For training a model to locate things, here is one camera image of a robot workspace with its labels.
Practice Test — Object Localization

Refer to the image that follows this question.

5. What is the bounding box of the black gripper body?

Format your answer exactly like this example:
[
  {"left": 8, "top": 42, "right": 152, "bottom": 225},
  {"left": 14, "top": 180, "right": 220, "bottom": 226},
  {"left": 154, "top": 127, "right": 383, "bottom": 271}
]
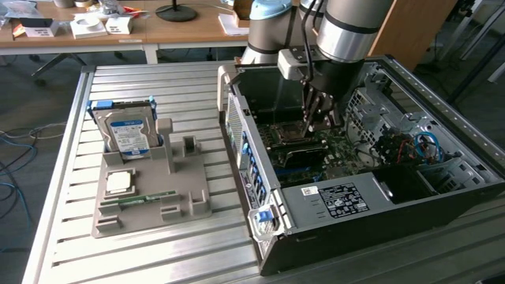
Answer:
[{"left": 307, "top": 60, "right": 367, "bottom": 103}]

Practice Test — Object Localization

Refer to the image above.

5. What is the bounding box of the CPU socket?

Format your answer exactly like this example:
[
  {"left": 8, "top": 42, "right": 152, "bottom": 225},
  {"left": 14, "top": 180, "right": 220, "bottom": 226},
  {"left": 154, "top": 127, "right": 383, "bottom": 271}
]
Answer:
[{"left": 274, "top": 121, "right": 307, "bottom": 143}]

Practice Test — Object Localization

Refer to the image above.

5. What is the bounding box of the green motherboard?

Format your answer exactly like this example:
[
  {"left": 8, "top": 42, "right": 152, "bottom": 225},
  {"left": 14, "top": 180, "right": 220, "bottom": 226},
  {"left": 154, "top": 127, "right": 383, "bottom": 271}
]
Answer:
[{"left": 256, "top": 106, "right": 380, "bottom": 189}]

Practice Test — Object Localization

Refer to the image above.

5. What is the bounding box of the blue expansion slot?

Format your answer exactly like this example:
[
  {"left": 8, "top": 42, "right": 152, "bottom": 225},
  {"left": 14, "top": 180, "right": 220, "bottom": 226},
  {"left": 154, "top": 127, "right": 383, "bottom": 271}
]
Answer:
[{"left": 276, "top": 165, "right": 316, "bottom": 176}]

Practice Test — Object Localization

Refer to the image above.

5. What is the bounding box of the wooden cabinet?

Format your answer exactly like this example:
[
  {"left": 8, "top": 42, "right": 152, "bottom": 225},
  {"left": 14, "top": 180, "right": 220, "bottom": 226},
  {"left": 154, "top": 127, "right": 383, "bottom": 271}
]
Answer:
[{"left": 367, "top": 0, "right": 459, "bottom": 72}]

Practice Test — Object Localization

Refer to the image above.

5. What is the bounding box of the white paper stack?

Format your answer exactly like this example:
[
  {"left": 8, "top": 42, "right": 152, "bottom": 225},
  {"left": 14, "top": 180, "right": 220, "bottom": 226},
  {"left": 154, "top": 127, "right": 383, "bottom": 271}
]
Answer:
[{"left": 218, "top": 13, "right": 251, "bottom": 37}]

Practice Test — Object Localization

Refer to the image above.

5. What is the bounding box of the grey power supply unit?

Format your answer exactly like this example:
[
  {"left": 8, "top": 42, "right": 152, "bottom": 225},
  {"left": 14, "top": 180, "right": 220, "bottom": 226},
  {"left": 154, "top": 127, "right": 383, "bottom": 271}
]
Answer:
[{"left": 280, "top": 172, "right": 396, "bottom": 230}]

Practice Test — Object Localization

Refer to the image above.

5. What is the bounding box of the brown cardboard box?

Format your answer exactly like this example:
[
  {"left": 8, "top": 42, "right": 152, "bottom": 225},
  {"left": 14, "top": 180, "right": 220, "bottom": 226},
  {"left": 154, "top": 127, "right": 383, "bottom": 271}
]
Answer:
[{"left": 232, "top": 0, "right": 254, "bottom": 21}]

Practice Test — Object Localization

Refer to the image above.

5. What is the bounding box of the silver metal disk bay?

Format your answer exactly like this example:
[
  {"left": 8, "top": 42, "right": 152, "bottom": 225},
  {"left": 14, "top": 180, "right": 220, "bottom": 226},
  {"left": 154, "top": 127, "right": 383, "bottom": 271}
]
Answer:
[{"left": 413, "top": 156, "right": 489, "bottom": 195}]

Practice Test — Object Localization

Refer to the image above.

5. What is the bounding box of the blue case latch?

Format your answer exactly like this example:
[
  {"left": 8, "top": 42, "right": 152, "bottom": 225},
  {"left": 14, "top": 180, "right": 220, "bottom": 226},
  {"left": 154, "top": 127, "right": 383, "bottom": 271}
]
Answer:
[{"left": 255, "top": 208, "right": 276, "bottom": 222}]

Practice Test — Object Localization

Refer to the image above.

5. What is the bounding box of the black open PC case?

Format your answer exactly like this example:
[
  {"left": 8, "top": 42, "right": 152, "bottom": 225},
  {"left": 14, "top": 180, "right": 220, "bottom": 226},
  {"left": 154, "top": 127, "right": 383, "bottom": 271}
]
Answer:
[{"left": 218, "top": 54, "right": 505, "bottom": 277}]

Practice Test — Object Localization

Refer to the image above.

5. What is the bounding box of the wooden desk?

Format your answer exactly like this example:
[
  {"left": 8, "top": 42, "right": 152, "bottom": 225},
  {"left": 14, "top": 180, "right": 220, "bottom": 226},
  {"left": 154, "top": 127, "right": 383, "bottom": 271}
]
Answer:
[{"left": 0, "top": 0, "right": 363, "bottom": 64}]

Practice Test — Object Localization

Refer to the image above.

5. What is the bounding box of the black round lamp base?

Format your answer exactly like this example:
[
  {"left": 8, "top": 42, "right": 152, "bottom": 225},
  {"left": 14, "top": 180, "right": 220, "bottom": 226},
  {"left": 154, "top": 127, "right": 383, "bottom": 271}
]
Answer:
[{"left": 155, "top": 0, "right": 199, "bottom": 22}]

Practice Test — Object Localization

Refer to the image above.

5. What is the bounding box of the beige parts rack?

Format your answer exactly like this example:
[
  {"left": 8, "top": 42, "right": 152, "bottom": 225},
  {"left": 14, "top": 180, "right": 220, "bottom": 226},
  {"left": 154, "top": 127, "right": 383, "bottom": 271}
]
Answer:
[{"left": 91, "top": 118, "right": 214, "bottom": 239}]

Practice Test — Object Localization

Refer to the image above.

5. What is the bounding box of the hard disk in blue caddy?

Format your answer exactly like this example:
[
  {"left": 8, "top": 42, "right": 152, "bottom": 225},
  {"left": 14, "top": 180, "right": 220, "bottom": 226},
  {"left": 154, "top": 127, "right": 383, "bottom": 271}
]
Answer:
[{"left": 86, "top": 96, "right": 164, "bottom": 162}]

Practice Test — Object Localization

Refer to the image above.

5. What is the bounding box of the green RAM stick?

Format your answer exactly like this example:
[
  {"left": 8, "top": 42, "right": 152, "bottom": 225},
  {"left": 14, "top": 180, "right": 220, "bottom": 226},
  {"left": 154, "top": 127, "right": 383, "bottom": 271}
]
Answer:
[{"left": 100, "top": 189, "right": 178, "bottom": 207}]

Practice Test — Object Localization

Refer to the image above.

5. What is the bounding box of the silver CPU chip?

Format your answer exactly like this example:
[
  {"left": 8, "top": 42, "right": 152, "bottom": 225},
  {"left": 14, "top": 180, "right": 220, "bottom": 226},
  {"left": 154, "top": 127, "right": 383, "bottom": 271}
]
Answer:
[{"left": 106, "top": 172, "right": 134, "bottom": 195}]

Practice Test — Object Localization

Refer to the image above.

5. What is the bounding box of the small white cardboard box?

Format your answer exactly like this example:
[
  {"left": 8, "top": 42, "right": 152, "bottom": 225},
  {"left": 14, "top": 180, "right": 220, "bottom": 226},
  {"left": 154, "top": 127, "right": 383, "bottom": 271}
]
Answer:
[{"left": 106, "top": 16, "right": 135, "bottom": 36}]

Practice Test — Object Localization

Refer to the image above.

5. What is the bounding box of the black chair base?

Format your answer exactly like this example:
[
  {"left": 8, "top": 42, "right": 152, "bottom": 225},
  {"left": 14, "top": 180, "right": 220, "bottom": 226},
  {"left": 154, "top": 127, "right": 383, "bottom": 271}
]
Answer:
[{"left": 31, "top": 53, "right": 88, "bottom": 86}]

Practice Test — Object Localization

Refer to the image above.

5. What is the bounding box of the white box with black lid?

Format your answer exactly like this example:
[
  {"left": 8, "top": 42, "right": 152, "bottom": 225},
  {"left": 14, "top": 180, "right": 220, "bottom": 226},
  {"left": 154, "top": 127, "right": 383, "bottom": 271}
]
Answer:
[{"left": 19, "top": 17, "right": 60, "bottom": 38}]

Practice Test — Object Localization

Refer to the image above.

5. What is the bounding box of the black camera cable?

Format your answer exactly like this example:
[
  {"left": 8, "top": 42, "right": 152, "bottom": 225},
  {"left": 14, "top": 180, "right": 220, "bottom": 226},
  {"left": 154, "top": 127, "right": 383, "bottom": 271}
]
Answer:
[{"left": 300, "top": 0, "right": 327, "bottom": 85}]

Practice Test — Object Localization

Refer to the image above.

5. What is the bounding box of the red wire bundle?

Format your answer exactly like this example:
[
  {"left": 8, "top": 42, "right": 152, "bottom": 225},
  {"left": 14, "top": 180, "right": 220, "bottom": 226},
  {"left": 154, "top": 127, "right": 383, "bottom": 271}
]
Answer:
[{"left": 396, "top": 138, "right": 415, "bottom": 162}]

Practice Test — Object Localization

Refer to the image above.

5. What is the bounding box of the blue wire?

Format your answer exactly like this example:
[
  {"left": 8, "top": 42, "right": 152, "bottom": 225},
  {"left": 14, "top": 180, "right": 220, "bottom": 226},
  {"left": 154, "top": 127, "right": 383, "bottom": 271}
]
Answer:
[{"left": 413, "top": 131, "right": 445, "bottom": 162}]

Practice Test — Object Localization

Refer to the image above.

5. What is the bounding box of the white floor cable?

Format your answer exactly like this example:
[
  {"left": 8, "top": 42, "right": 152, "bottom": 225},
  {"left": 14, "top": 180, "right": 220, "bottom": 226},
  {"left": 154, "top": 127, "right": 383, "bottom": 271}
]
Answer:
[{"left": 0, "top": 122, "right": 67, "bottom": 140}]

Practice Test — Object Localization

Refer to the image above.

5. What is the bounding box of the blue floor cable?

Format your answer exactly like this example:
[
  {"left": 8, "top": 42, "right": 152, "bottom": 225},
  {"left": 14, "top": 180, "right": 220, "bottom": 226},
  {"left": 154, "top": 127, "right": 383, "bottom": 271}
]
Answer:
[{"left": 0, "top": 143, "right": 39, "bottom": 252}]

